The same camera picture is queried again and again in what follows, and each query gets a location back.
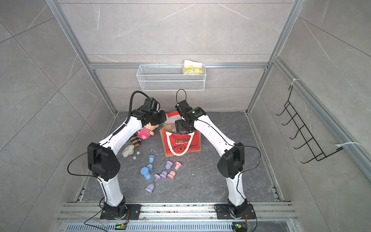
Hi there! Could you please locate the red canvas jute bag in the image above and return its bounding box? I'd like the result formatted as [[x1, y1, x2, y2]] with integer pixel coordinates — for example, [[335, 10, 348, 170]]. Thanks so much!
[[159, 112, 202, 157]]

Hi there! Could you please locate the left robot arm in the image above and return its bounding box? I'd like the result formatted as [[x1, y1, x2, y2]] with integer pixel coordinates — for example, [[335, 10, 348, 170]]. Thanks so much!
[[86, 90, 166, 219]]

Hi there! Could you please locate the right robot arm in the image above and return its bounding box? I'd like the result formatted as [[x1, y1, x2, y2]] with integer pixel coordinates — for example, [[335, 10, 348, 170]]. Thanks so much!
[[175, 99, 256, 219]]

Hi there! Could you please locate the blue hourglass left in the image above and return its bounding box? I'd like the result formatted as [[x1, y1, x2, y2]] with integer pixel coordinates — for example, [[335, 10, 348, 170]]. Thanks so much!
[[147, 154, 155, 173]]

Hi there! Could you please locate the pink hourglass middle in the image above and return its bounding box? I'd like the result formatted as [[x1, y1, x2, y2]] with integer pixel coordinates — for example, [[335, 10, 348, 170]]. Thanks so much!
[[174, 161, 182, 170]]

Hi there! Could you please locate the large blue hourglass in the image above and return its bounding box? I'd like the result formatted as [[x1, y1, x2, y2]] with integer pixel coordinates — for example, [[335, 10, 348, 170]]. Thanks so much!
[[141, 167, 152, 181]]

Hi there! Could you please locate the small purple hourglass left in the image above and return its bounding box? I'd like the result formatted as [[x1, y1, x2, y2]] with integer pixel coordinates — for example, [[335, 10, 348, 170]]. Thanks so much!
[[154, 174, 161, 182]]

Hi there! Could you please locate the pink striped plush doll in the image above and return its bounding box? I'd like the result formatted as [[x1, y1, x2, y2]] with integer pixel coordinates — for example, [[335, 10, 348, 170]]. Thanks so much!
[[137, 123, 158, 140]]

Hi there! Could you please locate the plaid brown pouch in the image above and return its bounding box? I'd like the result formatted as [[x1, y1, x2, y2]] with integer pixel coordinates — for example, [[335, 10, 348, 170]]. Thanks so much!
[[129, 133, 142, 148]]

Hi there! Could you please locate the white fluffy plush toy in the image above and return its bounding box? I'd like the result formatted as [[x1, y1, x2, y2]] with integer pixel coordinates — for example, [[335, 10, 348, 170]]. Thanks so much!
[[122, 145, 140, 160]]

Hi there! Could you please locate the yellow packet in basket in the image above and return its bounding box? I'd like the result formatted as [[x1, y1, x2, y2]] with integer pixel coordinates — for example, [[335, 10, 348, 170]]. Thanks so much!
[[182, 60, 204, 75]]

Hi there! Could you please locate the white wire mesh basket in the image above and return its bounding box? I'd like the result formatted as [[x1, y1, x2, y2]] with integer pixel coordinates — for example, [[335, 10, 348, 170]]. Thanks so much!
[[136, 64, 206, 91]]

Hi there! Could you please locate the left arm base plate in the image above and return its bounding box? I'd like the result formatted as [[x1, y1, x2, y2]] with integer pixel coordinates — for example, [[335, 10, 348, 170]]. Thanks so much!
[[100, 204, 142, 220]]

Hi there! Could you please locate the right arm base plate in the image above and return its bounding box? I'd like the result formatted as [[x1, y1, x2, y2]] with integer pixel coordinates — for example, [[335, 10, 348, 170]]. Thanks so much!
[[214, 202, 257, 219]]

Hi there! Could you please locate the black wire hook rack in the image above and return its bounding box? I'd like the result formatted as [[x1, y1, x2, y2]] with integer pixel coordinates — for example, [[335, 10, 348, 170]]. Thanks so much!
[[276, 86, 343, 164]]

